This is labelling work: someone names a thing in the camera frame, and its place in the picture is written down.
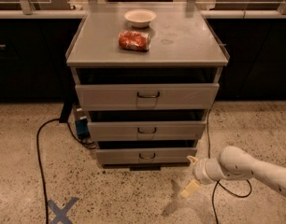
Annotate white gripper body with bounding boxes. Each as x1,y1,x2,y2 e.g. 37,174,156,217
192,158,225,185

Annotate grey bottom drawer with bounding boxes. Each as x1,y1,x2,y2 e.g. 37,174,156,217
96,147,197,165

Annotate grey drawer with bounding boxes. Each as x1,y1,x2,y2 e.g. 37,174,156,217
76,83,219,111
96,147,197,165
88,121,206,141

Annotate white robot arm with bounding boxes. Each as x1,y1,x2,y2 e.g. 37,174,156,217
180,147,286,198

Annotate grey middle drawer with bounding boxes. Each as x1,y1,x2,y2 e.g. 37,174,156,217
88,121,206,141

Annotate grey top drawer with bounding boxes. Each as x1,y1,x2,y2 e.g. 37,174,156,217
76,83,219,111

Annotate grey drawer cabinet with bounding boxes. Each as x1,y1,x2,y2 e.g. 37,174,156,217
67,3,228,167

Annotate blue power box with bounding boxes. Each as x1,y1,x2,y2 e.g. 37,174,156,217
73,105,90,139

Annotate blue tape cross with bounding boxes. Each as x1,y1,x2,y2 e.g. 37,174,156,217
48,197,79,224

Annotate red soda can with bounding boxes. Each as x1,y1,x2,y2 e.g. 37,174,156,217
119,30,150,51

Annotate white bowl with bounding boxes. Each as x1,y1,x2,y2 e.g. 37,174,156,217
124,9,156,28

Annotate dark counter cabinets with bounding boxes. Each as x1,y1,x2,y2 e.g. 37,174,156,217
0,12,286,102

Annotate black cable on right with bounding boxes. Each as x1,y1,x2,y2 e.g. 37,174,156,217
206,107,253,224

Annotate black cable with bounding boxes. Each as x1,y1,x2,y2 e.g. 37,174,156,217
36,118,97,224
206,107,253,224

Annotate black cable on left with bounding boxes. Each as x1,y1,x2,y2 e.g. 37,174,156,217
36,118,97,224

